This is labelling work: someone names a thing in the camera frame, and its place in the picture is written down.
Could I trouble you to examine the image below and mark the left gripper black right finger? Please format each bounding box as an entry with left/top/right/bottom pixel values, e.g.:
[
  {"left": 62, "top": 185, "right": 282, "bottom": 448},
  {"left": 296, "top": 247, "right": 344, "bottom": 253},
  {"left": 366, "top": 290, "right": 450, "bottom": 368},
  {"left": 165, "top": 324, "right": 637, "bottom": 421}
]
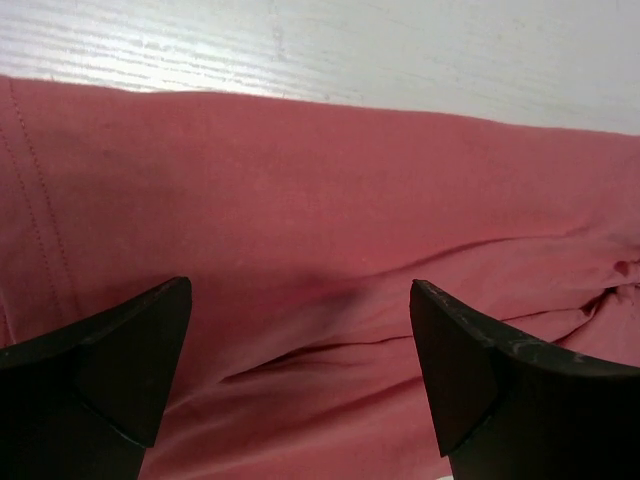
[{"left": 410, "top": 280, "right": 639, "bottom": 479}]

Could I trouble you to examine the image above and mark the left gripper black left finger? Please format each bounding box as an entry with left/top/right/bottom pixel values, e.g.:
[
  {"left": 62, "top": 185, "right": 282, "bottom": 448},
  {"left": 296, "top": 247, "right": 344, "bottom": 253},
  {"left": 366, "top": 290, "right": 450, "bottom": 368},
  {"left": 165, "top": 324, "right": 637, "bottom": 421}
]
[{"left": 1, "top": 277, "right": 192, "bottom": 480}]

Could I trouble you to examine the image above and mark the dusty red t-shirt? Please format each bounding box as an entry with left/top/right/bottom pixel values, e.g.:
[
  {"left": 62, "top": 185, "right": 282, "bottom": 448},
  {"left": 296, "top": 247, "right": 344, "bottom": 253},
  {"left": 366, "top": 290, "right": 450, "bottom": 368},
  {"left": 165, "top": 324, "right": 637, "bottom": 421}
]
[{"left": 1, "top": 77, "right": 639, "bottom": 479}]

